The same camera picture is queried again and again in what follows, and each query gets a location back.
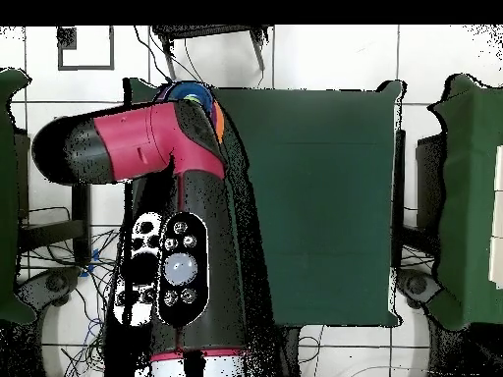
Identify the purple bowl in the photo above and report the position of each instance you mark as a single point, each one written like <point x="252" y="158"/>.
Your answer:
<point x="164" y="93"/>

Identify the dark green tablecloth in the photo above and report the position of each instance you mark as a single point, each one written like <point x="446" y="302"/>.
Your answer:
<point x="334" y="196"/>

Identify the blue bowl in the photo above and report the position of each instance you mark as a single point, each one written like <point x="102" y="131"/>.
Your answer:
<point x="184" y="89"/>

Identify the black chair with legs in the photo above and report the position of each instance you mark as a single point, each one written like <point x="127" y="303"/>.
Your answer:
<point x="196" y="30"/>

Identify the green cloth side table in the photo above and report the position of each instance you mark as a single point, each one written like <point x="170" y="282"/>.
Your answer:
<point x="8" y="196"/>
<point x="463" y="196"/>

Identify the black metal frame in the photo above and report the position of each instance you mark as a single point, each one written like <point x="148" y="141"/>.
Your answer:
<point x="80" y="220"/>
<point x="400" y="196"/>

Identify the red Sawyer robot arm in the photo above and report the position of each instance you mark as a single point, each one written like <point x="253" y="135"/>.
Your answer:
<point x="157" y="137"/>

